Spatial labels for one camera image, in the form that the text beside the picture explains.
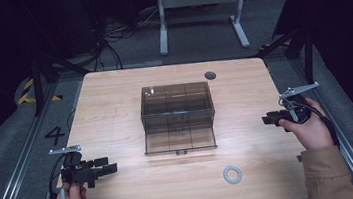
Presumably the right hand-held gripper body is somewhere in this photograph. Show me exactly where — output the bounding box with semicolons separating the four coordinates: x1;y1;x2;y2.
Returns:
276;81;324;128

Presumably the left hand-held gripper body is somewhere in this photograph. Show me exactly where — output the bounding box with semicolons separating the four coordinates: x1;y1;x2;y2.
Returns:
48;142;104;193

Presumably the white beaded ring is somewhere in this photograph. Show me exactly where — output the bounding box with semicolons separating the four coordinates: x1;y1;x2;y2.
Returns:
221;164;244;187

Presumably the smoky transparent drawer box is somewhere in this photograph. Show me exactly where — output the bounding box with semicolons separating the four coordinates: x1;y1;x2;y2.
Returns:
136;78;221;160

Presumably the person's left hand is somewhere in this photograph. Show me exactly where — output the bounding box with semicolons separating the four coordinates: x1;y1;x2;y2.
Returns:
53;181;89;199

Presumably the person's right hand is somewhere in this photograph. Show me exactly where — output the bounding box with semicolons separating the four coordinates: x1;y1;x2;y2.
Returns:
275;95;336;155

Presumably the black metal stand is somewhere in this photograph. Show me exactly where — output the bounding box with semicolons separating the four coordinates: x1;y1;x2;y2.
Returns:
26;47;95;118
246;25;319;91

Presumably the dark round table grommet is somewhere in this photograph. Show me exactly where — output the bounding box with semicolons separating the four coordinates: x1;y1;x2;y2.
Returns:
204;70;217;81

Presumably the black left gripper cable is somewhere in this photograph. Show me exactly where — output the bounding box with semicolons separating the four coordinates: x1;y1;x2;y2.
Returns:
44;153;73;199

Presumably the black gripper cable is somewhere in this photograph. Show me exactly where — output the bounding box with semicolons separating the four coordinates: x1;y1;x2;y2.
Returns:
44;153;73;199
305;101;341;151

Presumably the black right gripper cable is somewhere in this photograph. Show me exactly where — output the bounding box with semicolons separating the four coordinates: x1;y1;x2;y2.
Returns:
305;101;341;151

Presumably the tangle of black floor cables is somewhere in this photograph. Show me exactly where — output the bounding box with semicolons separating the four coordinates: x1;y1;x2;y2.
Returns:
86;7;165;74

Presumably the white metal desk frame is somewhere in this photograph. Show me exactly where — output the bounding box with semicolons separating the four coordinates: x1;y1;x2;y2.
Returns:
153;0;256;59

